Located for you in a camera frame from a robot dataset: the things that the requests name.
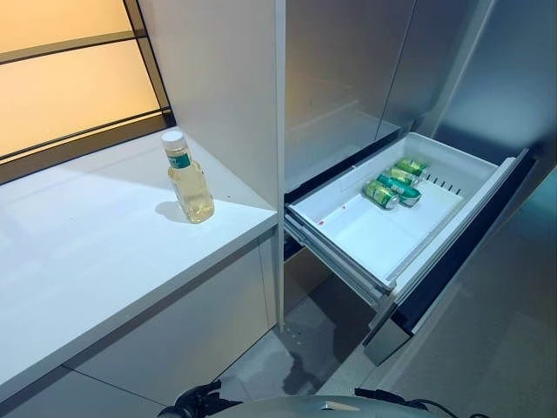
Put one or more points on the white counter cabinet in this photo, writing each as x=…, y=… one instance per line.
x=109, y=261

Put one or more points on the yellow drink bottle white cap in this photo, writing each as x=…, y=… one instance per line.
x=191, y=191

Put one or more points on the light green drink can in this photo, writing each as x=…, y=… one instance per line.
x=412, y=165
x=402, y=174
x=379, y=193

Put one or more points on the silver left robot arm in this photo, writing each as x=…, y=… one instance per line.
x=196, y=402

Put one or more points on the grey robot torso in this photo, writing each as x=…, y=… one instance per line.
x=313, y=409

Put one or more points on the dark green drink can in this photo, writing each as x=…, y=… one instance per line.
x=402, y=190

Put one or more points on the stainless steel fridge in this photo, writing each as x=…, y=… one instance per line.
x=339, y=65

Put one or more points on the white fridge drawer steel front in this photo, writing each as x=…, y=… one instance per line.
x=370, y=235

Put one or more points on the black framed lit window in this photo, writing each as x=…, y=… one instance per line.
x=65, y=87

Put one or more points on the tall white cabinet panel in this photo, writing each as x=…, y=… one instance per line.
x=217, y=87

